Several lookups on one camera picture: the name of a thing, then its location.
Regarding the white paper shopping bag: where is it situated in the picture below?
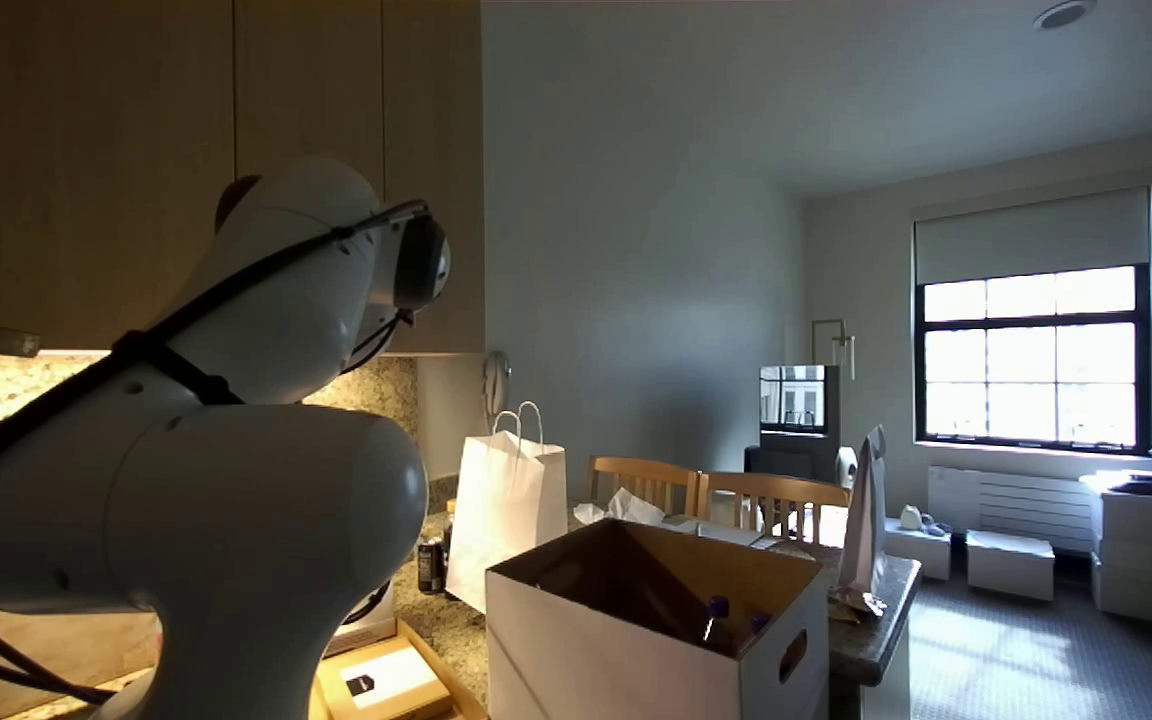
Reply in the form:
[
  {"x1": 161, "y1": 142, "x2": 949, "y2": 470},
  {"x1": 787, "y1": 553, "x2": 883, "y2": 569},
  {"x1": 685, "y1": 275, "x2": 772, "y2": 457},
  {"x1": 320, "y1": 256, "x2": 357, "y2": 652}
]
[{"x1": 444, "y1": 395, "x2": 572, "y2": 617}]

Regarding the dark television stand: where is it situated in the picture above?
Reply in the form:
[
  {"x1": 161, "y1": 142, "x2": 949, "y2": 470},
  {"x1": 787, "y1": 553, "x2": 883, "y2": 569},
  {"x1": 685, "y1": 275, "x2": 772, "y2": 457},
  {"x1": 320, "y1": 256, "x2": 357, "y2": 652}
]
[{"x1": 740, "y1": 435, "x2": 847, "y2": 488}]

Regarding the dark dining table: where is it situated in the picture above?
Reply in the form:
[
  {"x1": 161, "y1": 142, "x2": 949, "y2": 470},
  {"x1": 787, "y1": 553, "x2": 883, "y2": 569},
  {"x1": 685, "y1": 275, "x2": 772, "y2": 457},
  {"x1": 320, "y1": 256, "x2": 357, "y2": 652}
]
[{"x1": 824, "y1": 553, "x2": 927, "y2": 720}]

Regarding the small cardboard box white label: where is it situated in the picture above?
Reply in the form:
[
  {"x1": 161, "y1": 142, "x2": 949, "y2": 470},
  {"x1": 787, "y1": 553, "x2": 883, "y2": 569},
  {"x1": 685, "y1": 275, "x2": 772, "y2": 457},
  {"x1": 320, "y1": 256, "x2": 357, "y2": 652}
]
[{"x1": 332, "y1": 644, "x2": 452, "y2": 717}]

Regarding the wooden dining chair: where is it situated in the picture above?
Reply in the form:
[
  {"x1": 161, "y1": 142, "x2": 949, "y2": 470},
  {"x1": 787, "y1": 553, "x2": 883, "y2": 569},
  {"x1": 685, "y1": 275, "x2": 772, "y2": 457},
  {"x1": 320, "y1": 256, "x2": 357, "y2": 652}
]
[
  {"x1": 585, "y1": 453, "x2": 709, "y2": 527},
  {"x1": 699, "y1": 470, "x2": 858, "y2": 553}
]

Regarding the flat screen television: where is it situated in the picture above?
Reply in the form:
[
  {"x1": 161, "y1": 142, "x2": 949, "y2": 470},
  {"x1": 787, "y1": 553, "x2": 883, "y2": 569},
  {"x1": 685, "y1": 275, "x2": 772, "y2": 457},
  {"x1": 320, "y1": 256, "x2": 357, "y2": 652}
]
[{"x1": 754, "y1": 362, "x2": 845, "y2": 449}]

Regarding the white dresser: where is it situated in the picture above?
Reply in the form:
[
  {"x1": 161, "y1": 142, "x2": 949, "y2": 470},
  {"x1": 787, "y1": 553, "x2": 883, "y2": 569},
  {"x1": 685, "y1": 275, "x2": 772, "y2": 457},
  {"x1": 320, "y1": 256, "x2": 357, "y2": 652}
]
[{"x1": 1092, "y1": 481, "x2": 1152, "y2": 630}]

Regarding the black framed window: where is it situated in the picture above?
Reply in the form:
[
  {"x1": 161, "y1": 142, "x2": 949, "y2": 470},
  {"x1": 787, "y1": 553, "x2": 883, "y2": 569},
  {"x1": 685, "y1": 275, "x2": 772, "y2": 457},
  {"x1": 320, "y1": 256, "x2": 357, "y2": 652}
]
[{"x1": 913, "y1": 262, "x2": 1152, "y2": 457}]

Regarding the white wall phone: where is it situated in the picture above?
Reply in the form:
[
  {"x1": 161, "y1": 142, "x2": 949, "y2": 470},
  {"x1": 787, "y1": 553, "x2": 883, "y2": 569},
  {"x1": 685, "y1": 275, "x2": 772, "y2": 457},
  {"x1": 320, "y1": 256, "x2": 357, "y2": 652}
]
[{"x1": 480, "y1": 349, "x2": 515, "y2": 412}]

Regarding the white radiator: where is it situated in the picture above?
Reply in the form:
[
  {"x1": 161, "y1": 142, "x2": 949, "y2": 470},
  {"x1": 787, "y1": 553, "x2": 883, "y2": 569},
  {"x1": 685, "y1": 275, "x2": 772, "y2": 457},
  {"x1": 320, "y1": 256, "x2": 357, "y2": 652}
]
[{"x1": 927, "y1": 457, "x2": 1121, "y2": 553}]

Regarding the shallow brown cardboard tray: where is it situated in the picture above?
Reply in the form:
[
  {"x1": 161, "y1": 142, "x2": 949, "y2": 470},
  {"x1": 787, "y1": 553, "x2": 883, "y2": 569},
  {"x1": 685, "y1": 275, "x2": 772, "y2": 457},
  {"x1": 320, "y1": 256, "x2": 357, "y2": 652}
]
[{"x1": 304, "y1": 621, "x2": 472, "y2": 720}]

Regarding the round ceiling light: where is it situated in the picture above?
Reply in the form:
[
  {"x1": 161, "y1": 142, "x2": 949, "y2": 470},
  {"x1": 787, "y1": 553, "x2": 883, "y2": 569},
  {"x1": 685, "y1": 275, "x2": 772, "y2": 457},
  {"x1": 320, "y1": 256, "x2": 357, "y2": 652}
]
[{"x1": 1033, "y1": 0, "x2": 1095, "y2": 33}]

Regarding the wooden upper cabinet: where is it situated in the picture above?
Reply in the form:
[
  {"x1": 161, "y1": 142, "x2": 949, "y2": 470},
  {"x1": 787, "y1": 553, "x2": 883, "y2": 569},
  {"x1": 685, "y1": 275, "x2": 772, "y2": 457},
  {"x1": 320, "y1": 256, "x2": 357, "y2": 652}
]
[{"x1": 0, "y1": 0, "x2": 490, "y2": 356}]

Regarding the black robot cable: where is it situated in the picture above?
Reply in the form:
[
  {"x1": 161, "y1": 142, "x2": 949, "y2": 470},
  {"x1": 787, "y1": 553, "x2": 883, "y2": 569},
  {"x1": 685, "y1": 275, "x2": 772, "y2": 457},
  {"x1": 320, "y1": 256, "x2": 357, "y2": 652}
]
[{"x1": 0, "y1": 198, "x2": 452, "y2": 708}]

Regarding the white printed standing bag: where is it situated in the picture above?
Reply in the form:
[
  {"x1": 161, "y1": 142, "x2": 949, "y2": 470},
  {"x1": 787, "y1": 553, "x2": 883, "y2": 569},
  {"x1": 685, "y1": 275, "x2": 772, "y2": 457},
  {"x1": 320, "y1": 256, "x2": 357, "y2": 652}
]
[{"x1": 838, "y1": 425, "x2": 892, "y2": 617}]

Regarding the white cardboard storage box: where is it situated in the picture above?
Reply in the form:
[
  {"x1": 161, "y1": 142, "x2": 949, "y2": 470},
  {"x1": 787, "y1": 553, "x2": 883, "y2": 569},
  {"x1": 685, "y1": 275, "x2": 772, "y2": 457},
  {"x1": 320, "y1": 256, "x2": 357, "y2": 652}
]
[{"x1": 486, "y1": 515, "x2": 838, "y2": 720}]

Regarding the arched floor lamp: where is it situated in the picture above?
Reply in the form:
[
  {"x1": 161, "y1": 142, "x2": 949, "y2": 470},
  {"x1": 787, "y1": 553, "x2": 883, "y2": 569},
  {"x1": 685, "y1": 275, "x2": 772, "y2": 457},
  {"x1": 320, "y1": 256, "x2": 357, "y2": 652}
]
[{"x1": 807, "y1": 316, "x2": 866, "y2": 383}]

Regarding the white cube ottoman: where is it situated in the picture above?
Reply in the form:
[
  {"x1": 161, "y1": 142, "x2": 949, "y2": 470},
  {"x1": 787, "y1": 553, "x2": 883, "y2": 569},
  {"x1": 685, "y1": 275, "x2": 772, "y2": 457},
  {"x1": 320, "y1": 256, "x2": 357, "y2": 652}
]
[
  {"x1": 963, "y1": 527, "x2": 1061, "y2": 606},
  {"x1": 883, "y1": 512, "x2": 955, "y2": 586}
]

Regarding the pale roller blind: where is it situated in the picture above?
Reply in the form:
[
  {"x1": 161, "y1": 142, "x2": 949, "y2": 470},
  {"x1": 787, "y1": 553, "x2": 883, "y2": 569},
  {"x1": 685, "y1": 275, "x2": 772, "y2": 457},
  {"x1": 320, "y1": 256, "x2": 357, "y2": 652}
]
[{"x1": 908, "y1": 186, "x2": 1152, "y2": 289}]

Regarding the dark bottle gold lid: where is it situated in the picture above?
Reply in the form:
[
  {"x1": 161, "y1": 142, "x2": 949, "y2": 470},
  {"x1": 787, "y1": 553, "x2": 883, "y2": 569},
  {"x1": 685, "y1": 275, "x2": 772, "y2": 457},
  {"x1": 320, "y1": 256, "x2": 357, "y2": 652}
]
[{"x1": 411, "y1": 521, "x2": 457, "y2": 600}]

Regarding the crumpled white plastic bag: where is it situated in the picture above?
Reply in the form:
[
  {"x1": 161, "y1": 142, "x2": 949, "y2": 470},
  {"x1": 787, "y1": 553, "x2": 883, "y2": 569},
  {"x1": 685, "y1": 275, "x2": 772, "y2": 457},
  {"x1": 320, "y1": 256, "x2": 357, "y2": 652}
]
[{"x1": 570, "y1": 486, "x2": 674, "y2": 527}]

